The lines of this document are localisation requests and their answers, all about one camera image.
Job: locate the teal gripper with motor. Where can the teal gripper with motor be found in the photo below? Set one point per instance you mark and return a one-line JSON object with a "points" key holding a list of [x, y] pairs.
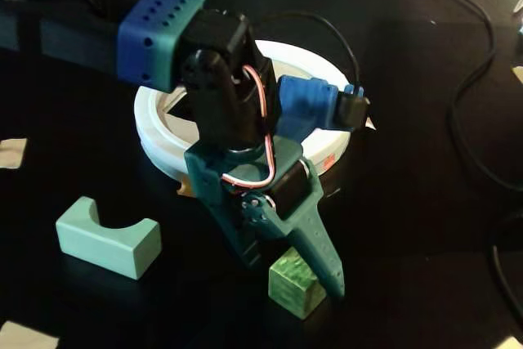
{"points": [[291, 195]]}

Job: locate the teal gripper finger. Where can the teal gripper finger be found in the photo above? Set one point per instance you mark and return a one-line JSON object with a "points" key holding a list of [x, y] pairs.
{"points": [[323, 259]]}

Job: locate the green wooden square block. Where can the green wooden square block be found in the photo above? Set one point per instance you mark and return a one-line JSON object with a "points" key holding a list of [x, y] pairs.
{"points": [[292, 283]]}

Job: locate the robot arm blue and black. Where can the robot arm blue and black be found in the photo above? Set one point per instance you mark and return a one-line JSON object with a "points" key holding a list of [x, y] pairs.
{"points": [[151, 38]]}

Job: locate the light green arch block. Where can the light green arch block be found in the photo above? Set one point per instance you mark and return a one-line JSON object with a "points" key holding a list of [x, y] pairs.
{"points": [[102, 247]]}

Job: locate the beige masking tape piece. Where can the beige masking tape piece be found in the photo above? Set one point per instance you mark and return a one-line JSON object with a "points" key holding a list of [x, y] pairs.
{"points": [[518, 72], [24, 336], [510, 343], [12, 153]]}

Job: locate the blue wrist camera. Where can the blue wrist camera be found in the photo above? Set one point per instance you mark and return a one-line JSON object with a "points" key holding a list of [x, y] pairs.
{"points": [[306, 99]]}

